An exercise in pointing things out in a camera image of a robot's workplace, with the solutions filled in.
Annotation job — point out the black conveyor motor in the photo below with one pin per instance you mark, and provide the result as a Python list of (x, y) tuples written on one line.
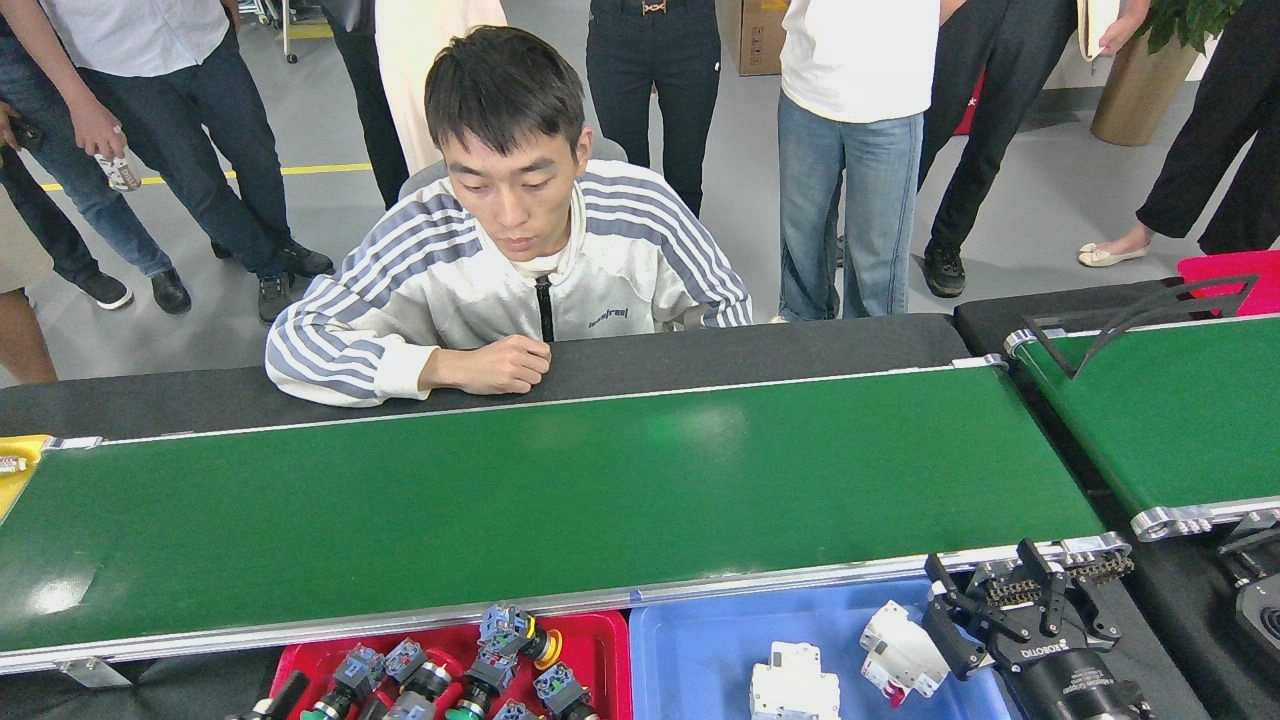
[(1260, 610)]

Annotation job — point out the short green conveyor belt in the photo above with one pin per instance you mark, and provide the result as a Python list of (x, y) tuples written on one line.
[(1180, 420)]

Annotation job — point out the white circuit breaker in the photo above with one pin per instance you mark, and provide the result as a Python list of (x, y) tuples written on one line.
[(900, 645), (795, 685)]

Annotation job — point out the seated person's right hand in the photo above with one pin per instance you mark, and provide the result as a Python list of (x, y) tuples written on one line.
[(490, 365)]

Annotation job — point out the white light bulb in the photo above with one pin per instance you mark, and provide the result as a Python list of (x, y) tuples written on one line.
[(10, 465)]

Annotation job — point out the cream notebook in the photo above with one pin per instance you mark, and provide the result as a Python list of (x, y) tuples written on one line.
[(1098, 25)]

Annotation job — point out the seated person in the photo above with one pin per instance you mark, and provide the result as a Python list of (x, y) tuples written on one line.
[(620, 270)]

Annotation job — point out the standing person's right hand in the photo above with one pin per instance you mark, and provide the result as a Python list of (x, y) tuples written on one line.
[(98, 125)]

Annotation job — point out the brown cardboard box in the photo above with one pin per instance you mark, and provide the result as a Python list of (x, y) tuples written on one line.
[(755, 45)]

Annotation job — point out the black guide frame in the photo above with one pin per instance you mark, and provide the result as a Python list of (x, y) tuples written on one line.
[(1232, 291)]

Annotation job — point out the yellow plastic tray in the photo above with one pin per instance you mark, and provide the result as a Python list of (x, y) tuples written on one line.
[(12, 490)]

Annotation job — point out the yellow button switch part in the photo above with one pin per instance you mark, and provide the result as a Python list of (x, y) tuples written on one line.
[(548, 648)]

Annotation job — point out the magenta plastic bin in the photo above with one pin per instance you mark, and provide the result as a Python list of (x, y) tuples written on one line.
[(1230, 268)]

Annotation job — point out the potted plant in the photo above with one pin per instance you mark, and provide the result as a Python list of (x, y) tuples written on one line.
[(1140, 100)]

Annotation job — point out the blue plastic tray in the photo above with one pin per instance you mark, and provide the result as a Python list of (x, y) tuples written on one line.
[(690, 650)]

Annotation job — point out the red plastic tray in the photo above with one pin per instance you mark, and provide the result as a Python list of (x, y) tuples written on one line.
[(600, 660)]

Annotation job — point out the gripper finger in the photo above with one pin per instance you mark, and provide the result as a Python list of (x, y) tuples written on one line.
[(960, 630), (1080, 615), (280, 698)]

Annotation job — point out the long green conveyor belt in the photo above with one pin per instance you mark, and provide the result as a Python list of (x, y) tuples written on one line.
[(600, 480)]

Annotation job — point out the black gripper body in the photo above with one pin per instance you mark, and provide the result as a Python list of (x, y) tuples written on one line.
[(1060, 690)]

